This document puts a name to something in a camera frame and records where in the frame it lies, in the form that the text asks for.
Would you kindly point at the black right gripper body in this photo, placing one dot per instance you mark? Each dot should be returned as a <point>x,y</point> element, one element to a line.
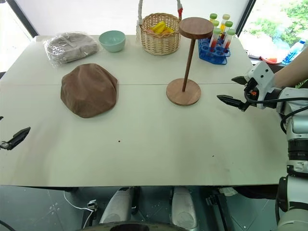
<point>250,96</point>

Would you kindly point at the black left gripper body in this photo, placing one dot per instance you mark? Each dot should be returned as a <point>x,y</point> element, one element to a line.
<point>3,145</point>

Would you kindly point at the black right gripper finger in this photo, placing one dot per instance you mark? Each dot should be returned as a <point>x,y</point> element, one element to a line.
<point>239,80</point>
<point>231,99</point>

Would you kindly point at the person's bare forearm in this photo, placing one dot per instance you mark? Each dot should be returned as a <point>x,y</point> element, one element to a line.
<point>292,69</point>

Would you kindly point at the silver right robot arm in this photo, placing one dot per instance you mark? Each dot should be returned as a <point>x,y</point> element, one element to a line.
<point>298,125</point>

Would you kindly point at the wooden hat stand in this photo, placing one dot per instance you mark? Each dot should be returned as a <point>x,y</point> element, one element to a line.
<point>188,60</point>

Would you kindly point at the brown cap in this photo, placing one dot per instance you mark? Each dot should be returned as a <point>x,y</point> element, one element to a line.
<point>89,91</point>

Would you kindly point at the red and white packet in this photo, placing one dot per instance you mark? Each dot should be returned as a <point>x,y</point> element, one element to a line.
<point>267,59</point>

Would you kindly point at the blue test tube rack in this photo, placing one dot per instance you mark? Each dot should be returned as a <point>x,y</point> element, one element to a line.
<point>211,56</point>

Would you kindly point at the green capped test tube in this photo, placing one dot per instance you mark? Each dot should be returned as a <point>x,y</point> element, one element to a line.
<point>215,23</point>
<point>229,37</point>
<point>215,36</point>
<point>229,24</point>
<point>213,16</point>

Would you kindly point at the plastic water bottle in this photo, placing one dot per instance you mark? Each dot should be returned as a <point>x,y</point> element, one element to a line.
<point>294,51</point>

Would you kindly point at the yellow capped test tube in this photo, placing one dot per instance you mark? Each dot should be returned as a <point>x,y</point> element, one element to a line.
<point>226,18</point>

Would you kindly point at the crumpled white paper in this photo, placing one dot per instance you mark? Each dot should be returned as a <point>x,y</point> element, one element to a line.
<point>228,192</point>

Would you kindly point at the yellow items in basket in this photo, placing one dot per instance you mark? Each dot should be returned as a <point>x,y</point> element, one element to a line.
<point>160,27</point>

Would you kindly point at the grey cloth in plastic bag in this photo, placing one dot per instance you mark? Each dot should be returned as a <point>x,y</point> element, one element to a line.
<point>69,49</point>

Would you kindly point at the small metal clamp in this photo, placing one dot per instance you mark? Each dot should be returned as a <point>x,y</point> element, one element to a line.
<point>92,205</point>

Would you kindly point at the grey rounded robot foot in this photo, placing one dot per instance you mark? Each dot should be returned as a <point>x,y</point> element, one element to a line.
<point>116,204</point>
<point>184,207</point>

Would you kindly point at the light green bowl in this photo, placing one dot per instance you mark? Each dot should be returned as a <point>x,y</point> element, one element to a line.
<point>112,41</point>

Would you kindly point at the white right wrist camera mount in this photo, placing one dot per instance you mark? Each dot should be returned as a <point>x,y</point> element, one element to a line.
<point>263,74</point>

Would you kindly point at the black table leg bracket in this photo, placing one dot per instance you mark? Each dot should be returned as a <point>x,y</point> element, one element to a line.
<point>216,207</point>
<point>135,199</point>

